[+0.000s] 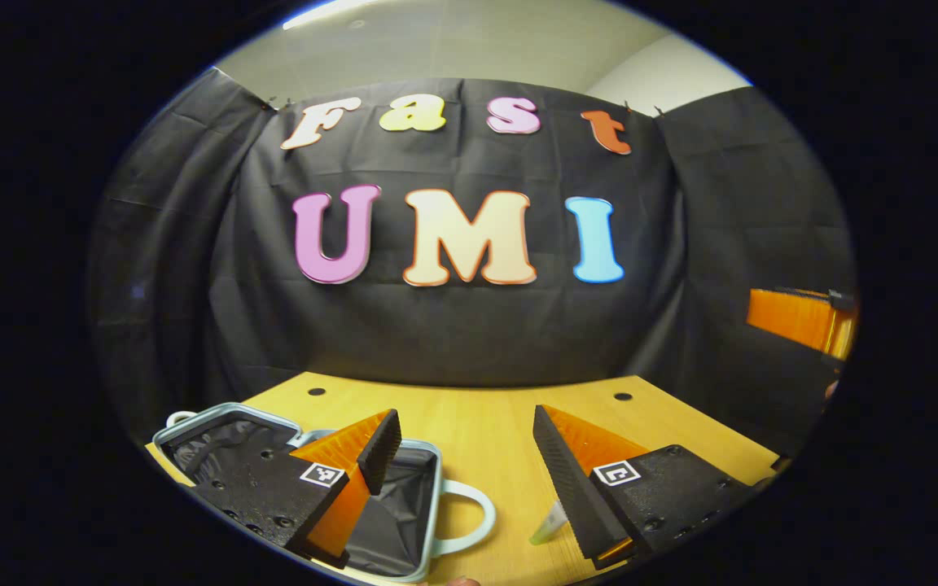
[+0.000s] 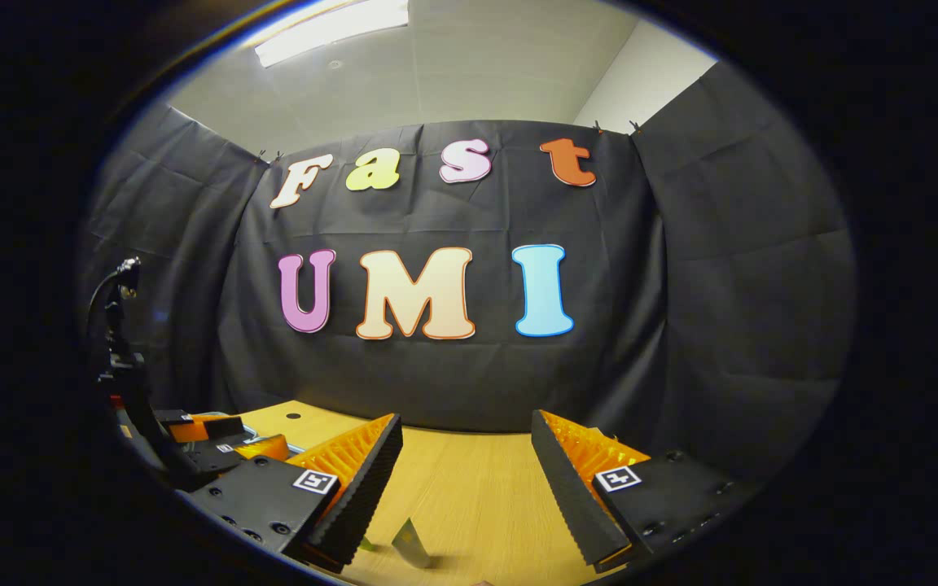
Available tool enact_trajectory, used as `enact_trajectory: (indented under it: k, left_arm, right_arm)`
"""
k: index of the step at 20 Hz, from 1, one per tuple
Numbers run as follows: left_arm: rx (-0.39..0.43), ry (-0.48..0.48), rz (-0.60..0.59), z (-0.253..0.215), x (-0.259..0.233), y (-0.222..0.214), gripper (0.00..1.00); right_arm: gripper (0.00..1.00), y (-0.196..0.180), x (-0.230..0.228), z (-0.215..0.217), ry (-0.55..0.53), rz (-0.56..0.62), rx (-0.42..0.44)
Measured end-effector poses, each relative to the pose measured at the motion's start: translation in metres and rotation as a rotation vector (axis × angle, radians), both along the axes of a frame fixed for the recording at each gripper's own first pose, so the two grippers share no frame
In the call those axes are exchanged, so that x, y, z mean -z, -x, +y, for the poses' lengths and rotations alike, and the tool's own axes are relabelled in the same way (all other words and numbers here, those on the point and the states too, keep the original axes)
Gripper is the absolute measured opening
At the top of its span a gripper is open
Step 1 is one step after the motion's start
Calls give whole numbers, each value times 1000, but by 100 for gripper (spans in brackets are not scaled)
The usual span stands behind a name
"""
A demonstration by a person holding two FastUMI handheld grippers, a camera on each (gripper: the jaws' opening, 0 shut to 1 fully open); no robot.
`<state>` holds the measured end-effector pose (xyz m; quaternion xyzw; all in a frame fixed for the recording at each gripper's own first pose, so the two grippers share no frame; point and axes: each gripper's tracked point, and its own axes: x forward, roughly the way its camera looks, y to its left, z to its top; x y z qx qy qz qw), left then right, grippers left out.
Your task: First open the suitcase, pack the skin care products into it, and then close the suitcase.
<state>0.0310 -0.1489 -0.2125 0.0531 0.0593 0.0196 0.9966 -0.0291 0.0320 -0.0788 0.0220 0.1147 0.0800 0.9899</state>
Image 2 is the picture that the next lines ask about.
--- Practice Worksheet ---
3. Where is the black backdrop cloth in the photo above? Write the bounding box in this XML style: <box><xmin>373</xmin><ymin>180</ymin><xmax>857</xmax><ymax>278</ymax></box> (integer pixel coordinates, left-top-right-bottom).
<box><xmin>78</xmin><ymin>61</ymin><xmax>857</xmax><ymax>481</ymax></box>

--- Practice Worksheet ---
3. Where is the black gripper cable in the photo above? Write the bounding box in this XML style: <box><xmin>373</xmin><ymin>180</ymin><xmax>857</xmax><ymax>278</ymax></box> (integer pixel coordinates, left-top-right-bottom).
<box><xmin>85</xmin><ymin>267</ymin><xmax>125</xmax><ymax>326</ymax></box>

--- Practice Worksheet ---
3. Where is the grey skin care tube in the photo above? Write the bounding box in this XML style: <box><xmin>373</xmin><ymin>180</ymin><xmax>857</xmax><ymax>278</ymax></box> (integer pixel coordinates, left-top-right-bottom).
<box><xmin>391</xmin><ymin>518</ymin><xmax>435</xmax><ymax>569</ymax></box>

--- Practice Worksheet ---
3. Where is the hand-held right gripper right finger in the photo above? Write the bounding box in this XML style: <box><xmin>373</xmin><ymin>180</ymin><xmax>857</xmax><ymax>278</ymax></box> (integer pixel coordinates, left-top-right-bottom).
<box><xmin>531</xmin><ymin>410</ymin><xmax>751</xmax><ymax>571</ymax></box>

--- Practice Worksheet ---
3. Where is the ceiling light panel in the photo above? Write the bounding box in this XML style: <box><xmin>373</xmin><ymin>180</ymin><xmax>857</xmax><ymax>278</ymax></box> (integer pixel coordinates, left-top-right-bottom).
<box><xmin>255</xmin><ymin>0</ymin><xmax>410</xmax><ymax>68</ymax></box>

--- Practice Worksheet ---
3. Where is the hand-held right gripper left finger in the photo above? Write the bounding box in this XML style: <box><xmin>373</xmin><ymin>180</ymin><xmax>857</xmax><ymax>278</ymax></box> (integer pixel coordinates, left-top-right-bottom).
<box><xmin>186</xmin><ymin>413</ymin><xmax>403</xmax><ymax>573</ymax></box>

